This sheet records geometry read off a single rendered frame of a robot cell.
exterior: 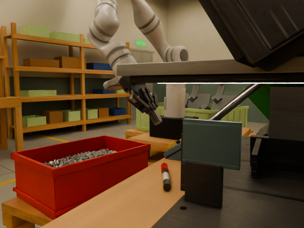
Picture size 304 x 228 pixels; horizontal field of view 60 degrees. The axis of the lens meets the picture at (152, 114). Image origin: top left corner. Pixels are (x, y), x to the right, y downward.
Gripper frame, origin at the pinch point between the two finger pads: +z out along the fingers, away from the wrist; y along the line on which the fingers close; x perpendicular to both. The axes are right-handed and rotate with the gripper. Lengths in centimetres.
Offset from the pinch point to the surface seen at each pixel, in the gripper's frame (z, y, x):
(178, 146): 10.2, -2.4, -2.7
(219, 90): -9, 108, 5
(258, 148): 19.2, -5.1, -20.0
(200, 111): -1, 74, 12
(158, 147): 5.1, 34.3, 23.9
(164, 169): 13.0, -14.6, -3.0
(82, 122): -156, 384, 365
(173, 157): 11.9, -2.4, 0.1
